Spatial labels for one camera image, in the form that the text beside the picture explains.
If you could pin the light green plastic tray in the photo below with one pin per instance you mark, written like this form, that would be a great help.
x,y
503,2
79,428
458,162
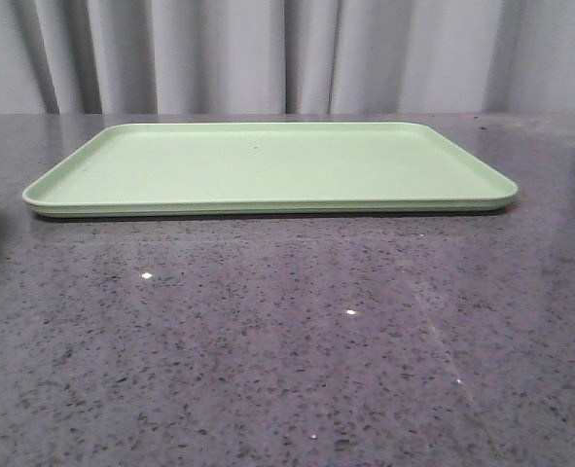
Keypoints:
x,y
259,168

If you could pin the grey pleated curtain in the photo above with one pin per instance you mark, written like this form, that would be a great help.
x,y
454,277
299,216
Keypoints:
x,y
291,57

